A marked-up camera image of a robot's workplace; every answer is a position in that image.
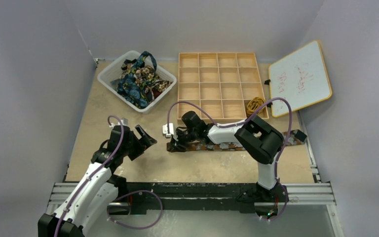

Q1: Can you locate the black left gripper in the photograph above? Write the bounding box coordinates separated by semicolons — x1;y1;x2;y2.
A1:
120;125;155;160

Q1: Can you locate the white plastic basket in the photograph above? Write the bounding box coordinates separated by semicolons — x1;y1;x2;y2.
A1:
97;50;177;114

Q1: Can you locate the wooden compartment tray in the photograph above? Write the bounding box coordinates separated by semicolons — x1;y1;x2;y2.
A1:
176;52;266;124

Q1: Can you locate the whiteboard with wooden frame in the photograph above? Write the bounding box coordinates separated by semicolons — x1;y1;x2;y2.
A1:
268;40;333;112

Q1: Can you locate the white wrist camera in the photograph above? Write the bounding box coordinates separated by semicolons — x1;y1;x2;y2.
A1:
118;118;128;127
162;123;175;138

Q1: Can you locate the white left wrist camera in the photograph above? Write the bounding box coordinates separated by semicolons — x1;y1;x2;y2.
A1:
118;118;128;127

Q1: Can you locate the blue floral tie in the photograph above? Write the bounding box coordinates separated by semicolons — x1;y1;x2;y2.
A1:
120;51;157;109

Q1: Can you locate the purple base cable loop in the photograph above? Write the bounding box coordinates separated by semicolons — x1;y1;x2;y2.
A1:
107;189;163;230

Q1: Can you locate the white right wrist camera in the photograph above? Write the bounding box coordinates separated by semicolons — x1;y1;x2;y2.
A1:
162;123;175;138

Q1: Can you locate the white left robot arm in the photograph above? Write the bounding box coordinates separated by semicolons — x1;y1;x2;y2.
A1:
38;124;157;237

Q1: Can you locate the brown floral tie pile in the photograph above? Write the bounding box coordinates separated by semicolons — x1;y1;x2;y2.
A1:
110;59;172;103

